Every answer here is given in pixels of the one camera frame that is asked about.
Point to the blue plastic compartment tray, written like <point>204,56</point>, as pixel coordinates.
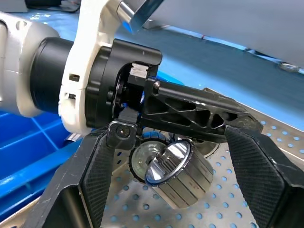
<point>23,147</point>

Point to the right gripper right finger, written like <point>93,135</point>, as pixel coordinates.
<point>256,178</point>

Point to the perforated steel tray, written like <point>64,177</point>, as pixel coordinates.
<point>213,213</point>

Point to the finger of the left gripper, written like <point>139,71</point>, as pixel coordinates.
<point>235,105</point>

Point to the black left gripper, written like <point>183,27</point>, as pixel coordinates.
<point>107,83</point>

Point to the grey box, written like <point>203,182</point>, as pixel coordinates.
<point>12,6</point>

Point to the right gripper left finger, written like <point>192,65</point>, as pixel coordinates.
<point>71,190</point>

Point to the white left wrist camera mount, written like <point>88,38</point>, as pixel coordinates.
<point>80,59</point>

